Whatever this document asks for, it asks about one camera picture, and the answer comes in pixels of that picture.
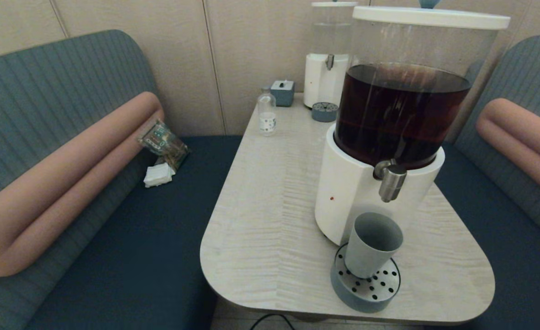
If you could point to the metal dispenser tap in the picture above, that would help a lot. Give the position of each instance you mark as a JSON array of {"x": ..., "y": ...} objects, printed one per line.
[{"x": 391, "y": 182}]

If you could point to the grey plastic cup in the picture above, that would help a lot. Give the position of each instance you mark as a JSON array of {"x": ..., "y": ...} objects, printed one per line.
[{"x": 368, "y": 256}]

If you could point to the small glass bottle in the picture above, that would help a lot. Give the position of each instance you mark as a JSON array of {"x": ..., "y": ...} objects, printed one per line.
[{"x": 267, "y": 121}]

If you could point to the small blue-grey box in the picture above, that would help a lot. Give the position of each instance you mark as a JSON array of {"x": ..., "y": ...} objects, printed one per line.
[{"x": 282, "y": 95}]

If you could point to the small blue-grey drip tray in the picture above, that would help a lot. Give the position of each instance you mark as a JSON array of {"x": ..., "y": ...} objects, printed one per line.
[{"x": 325, "y": 113}]

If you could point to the white dispenser with dark tea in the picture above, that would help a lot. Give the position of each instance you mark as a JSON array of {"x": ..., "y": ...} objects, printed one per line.
[{"x": 357, "y": 201}]

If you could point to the small white water dispenser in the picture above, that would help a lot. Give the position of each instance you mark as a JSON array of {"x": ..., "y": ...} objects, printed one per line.
[{"x": 322, "y": 82}]

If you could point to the printed snack packet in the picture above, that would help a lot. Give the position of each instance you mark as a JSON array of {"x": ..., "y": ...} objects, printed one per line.
[{"x": 162, "y": 142}]

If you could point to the folded white napkin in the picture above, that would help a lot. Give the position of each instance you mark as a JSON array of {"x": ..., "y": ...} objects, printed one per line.
[{"x": 158, "y": 176}]

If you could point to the large perforated metal drip tray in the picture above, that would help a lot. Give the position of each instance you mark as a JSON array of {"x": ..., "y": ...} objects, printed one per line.
[{"x": 366, "y": 293}]

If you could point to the pink sofa bolster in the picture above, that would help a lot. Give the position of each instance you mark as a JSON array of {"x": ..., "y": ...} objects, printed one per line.
[
  {"x": 517, "y": 133},
  {"x": 68, "y": 174}
]

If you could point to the white dispenser lid, blue knob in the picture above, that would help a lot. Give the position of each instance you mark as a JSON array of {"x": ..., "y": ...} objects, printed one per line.
[{"x": 430, "y": 17}]

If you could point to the blue ribbed sofa bench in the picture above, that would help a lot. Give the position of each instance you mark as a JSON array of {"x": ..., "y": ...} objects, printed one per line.
[
  {"x": 526, "y": 68},
  {"x": 45, "y": 91}
]

